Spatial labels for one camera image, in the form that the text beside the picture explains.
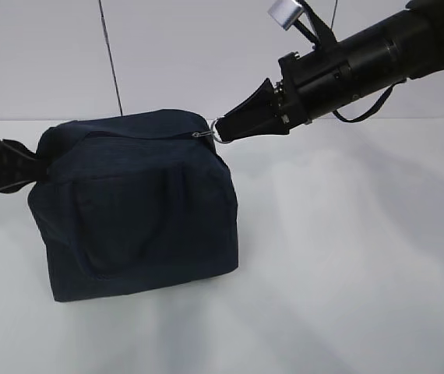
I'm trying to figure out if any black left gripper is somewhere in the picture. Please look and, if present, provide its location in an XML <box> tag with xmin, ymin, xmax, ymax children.
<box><xmin>0</xmin><ymin>139</ymin><xmax>47</xmax><ymax>193</ymax></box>

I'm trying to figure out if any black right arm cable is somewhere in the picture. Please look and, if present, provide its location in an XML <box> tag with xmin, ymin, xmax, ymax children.
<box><xmin>333</xmin><ymin>83</ymin><xmax>396</xmax><ymax>124</ymax></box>

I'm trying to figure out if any silver zipper pull ring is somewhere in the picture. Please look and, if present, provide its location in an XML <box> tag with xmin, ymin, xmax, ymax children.
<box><xmin>191</xmin><ymin>116</ymin><xmax>231</xmax><ymax>145</ymax></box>

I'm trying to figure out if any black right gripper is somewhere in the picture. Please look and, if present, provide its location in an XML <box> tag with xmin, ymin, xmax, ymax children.
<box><xmin>216</xmin><ymin>52</ymin><xmax>353</xmax><ymax>142</ymax></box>

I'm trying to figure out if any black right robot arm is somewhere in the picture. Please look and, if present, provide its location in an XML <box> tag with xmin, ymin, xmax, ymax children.
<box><xmin>213</xmin><ymin>1</ymin><xmax>444</xmax><ymax>143</ymax></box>

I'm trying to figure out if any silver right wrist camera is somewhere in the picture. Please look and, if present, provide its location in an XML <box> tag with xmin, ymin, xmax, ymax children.
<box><xmin>266</xmin><ymin>0</ymin><xmax>340</xmax><ymax>46</ymax></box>

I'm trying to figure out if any dark blue lunch bag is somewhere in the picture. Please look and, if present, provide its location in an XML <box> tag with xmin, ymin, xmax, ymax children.
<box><xmin>28</xmin><ymin>109</ymin><xmax>239</xmax><ymax>302</ymax></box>

